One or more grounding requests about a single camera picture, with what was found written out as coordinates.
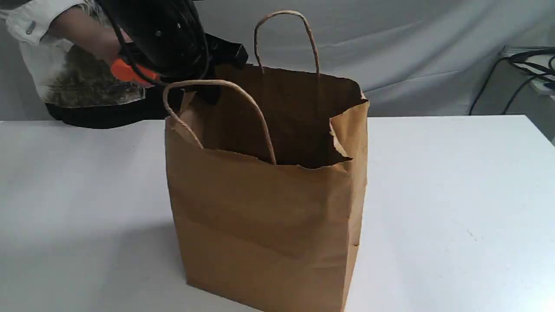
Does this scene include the person's right hand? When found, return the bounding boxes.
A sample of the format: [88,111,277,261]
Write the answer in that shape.
[93,28,122,66]

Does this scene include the patterned grey jacket torso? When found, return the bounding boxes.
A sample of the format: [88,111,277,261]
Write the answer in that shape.
[1,0,168,130]

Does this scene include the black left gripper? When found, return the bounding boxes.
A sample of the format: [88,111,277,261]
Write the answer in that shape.
[186,33,248,104]

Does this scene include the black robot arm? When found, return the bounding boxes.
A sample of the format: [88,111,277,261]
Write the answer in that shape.
[98,0,248,87]

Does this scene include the clear tube orange cap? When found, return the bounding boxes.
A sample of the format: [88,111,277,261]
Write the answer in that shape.
[110,58,160,86]

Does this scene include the black cable bundle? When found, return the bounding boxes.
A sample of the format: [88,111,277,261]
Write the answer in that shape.
[468,49,555,116]

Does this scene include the grey backdrop cloth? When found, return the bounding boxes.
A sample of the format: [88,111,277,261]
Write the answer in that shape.
[1,0,554,120]

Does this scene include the brown paper bag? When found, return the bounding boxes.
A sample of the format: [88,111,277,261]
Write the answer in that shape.
[163,10,369,312]

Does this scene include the person's right forearm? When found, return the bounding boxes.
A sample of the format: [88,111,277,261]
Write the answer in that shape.
[48,6,106,56]

